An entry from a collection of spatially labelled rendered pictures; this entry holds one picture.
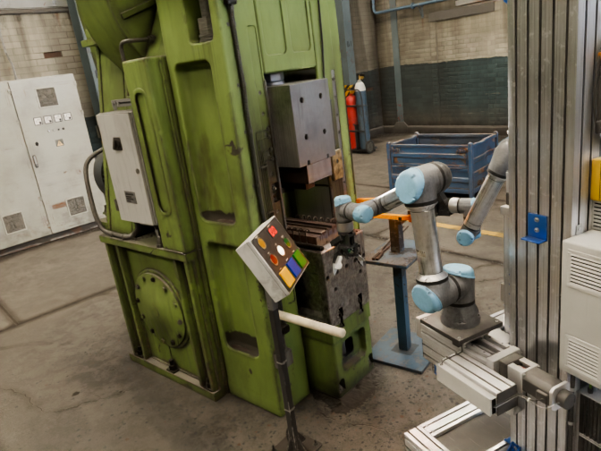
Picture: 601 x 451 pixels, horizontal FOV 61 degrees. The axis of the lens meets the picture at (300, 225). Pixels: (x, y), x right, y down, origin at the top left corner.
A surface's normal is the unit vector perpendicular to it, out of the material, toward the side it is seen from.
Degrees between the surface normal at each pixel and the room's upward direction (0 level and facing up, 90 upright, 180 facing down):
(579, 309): 90
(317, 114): 90
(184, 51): 89
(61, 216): 90
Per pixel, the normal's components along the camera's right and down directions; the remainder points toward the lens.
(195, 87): -0.64, 0.29
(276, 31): 0.76, 0.11
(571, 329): -0.88, 0.25
